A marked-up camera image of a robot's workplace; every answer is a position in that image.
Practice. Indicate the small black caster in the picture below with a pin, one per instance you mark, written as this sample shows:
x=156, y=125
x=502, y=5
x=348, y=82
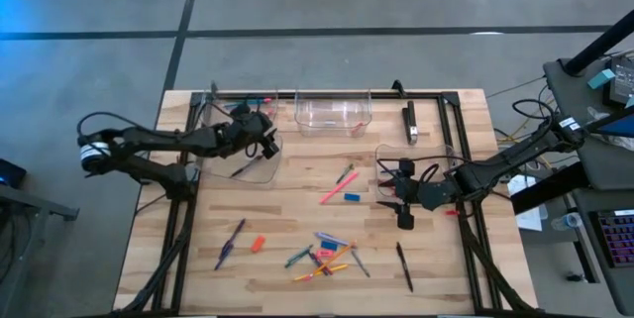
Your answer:
x=574, y=277

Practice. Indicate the clear water bottle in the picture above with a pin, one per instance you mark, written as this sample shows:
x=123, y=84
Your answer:
x=567, y=221

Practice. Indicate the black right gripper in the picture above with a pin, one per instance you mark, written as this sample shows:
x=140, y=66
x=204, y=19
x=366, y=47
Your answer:
x=421, y=194

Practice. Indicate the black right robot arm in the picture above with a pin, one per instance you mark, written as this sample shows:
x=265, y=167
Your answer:
x=515, y=154

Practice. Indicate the grey metal stand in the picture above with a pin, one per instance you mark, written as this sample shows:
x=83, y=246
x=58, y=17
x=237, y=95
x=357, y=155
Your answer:
x=30, y=204

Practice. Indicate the clear plastic bag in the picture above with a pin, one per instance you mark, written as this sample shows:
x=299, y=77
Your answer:
x=621, y=142

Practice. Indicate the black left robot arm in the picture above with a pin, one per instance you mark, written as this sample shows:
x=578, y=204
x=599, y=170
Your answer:
x=163, y=139

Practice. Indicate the clear plastic bin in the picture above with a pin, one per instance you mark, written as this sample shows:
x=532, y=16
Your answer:
x=441, y=152
x=332, y=110
x=218, y=169
x=213, y=120

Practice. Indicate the small red tag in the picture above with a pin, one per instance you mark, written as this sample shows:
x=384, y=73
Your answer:
x=452, y=212

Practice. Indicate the lavender pen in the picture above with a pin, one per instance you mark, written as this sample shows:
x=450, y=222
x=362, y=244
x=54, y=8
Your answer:
x=329, y=236

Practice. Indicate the red crayon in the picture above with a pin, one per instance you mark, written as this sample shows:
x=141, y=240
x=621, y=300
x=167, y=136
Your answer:
x=328, y=270

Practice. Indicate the pink eraser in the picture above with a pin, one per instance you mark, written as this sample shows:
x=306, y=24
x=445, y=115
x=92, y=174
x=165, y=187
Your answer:
x=324, y=253

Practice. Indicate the orange eraser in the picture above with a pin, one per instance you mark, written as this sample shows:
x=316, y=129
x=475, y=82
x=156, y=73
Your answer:
x=258, y=243

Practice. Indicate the dark slim pen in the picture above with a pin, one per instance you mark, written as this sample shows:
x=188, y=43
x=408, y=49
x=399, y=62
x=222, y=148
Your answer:
x=246, y=167

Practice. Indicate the black diagonal pole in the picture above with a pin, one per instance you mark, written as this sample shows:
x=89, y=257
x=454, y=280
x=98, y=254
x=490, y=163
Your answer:
x=599, y=43

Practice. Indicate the green pencil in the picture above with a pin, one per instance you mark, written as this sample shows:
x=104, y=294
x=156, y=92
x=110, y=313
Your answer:
x=298, y=256

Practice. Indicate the black electronic device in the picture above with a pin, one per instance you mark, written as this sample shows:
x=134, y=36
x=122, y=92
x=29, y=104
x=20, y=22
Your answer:
x=623, y=85

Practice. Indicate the black computer tower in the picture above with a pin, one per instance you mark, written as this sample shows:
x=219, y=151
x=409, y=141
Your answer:
x=11, y=174

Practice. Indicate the grey desk with teal box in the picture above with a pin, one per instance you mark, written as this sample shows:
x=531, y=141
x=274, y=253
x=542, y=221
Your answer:
x=602, y=169

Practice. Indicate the backlit black keyboard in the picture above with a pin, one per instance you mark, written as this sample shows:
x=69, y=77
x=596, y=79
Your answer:
x=619, y=239

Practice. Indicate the white paper sheet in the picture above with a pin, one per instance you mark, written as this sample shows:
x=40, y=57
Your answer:
x=530, y=219

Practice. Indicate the yellow pencil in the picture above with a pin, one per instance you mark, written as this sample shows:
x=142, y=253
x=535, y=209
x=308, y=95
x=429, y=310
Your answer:
x=337, y=268

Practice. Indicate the black spring clamp silver jaw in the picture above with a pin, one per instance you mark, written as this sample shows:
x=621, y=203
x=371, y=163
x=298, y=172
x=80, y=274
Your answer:
x=410, y=120

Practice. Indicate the grey desk with keyboard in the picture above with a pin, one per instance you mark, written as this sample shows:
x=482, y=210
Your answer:
x=624, y=288

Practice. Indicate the grey pen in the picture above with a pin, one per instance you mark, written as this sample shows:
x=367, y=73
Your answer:
x=360, y=264

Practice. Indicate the black pen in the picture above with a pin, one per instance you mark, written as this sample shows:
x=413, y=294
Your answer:
x=404, y=267

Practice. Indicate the teal box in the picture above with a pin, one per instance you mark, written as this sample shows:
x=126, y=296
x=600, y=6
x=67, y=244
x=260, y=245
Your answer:
x=601, y=79

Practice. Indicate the orange pencil with pink eraser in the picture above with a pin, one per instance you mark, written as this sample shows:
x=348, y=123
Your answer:
x=342, y=255

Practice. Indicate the black crossbar beam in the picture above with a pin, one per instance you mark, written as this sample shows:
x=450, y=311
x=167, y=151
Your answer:
x=550, y=189

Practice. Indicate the dark green pen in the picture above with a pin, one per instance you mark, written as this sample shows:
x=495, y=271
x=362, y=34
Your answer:
x=345, y=173

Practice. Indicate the purple pen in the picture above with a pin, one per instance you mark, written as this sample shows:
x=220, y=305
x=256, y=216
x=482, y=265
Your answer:
x=237, y=234

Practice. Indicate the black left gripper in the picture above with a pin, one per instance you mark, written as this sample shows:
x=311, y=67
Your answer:
x=252, y=127

